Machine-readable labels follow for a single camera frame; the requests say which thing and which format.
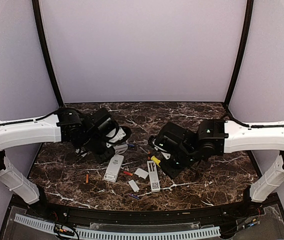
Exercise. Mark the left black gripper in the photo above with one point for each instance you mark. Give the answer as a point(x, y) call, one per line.
point(102, 157)

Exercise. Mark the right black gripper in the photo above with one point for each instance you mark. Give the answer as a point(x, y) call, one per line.
point(171, 171)

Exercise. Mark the yellow handled screwdriver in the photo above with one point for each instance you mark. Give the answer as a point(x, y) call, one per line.
point(155, 160)

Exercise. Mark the slim white remote control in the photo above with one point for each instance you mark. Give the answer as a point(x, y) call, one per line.
point(153, 177)

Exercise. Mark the white TCL air-conditioner remote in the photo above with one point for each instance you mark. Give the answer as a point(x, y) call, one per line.
point(113, 168)

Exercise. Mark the white square battery cover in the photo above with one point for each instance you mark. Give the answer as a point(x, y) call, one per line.
point(141, 173)

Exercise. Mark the small white battery cover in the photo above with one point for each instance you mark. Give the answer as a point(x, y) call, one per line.
point(133, 185)

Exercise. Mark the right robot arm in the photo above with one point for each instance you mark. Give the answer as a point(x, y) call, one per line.
point(182, 148)

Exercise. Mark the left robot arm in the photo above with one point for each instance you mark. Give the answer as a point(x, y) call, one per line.
point(96, 133)

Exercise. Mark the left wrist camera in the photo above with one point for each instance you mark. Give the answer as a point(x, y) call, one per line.
point(118, 136)

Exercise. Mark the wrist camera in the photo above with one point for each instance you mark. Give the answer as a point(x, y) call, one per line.
point(152, 144)
point(118, 136)

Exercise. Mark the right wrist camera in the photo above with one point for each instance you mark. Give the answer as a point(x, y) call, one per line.
point(152, 144)

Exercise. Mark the white slotted cable duct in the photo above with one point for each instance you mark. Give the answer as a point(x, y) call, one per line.
point(102, 231)

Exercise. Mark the black front rail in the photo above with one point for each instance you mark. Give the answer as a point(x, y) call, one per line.
point(217, 215)

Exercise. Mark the right black frame post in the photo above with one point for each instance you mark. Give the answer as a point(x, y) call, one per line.
point(240, 53)

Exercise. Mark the black frame post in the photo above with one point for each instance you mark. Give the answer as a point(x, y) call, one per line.
point(45, 51)
point(240, 53)

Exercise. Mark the left black frame post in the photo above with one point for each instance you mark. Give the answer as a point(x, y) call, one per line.
point(45, 51)

